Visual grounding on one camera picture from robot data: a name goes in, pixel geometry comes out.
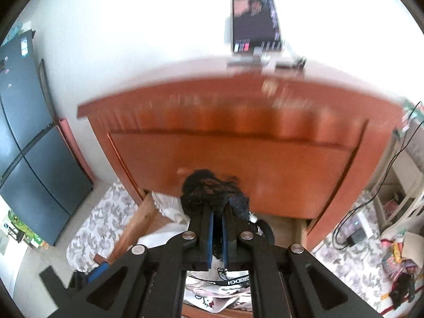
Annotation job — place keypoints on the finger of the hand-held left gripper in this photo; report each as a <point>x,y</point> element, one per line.
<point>53,278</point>
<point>97,271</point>

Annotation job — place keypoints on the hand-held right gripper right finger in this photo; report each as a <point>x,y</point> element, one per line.
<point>225,235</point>

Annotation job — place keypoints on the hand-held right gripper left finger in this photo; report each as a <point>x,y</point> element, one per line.
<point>208,235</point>

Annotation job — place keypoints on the black lace underwear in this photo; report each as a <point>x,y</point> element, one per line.
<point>205,188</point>

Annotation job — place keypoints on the white cartoon print underwear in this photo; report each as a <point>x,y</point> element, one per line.
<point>212,301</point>

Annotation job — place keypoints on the closed wooden drawer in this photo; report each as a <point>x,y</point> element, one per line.
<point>265,172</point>

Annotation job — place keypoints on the green printed packet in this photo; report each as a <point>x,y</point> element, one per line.
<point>29,235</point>

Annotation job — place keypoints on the white ruffled garment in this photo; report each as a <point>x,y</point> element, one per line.
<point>165,205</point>

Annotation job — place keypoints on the wooden nightstand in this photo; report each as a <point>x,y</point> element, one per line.
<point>232,106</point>

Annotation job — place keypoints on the black charger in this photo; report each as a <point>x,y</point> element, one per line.
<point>357,237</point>

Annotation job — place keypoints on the pink board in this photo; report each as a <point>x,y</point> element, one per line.
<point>71,142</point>

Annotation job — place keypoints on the grey floral blanket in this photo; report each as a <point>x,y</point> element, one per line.
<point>357,271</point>

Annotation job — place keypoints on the white power strip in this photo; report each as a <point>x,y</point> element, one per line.
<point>367,224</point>

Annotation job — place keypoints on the beige cardboard sheet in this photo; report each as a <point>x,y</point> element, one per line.
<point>407,241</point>

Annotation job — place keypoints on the black cloth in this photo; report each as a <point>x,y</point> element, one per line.
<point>402,288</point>

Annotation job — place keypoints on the white shelf unit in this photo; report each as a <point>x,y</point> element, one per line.
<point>410,185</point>

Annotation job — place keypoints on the teal cloth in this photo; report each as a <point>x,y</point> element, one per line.
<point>414,111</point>

